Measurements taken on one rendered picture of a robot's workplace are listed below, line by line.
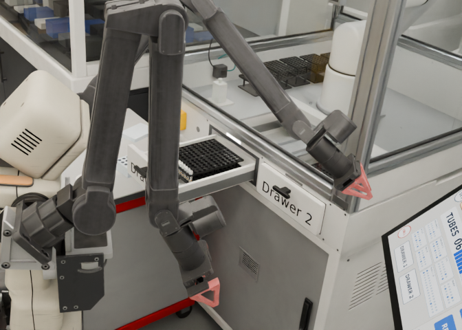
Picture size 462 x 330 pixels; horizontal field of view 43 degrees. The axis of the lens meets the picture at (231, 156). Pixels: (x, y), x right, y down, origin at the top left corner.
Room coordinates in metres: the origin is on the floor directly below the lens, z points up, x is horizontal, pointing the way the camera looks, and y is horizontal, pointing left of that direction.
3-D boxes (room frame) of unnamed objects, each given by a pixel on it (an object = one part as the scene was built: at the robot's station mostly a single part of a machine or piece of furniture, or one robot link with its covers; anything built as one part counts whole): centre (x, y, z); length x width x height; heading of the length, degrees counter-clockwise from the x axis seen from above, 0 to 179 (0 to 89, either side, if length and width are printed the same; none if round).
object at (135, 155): (1.62, 0.25, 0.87); 0.29 x 0.02 x 0.11; 40
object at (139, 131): (2.13, 0.39, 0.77); 0.13 x 0.09 x 0.02; 147
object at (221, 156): (1.75, 0.10, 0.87); 0.22 x 0.18 x 0.06; 130
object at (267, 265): (2.09, -0.40, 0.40); 1.03 x 0.95 x 0.80; 40
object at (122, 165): (1.85, 0.35, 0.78); 0.12 x 0.08 x 0.04; 138
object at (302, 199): (1.58, -0.20, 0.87); 0.29 x 0.02 x 0.11; 40
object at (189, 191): (1.75, 0.09, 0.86); 0.40 x 0.26 x 0.06; 130
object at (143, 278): (1.95, 0.50, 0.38); 0.62 x 0.58 x 0.76; 40
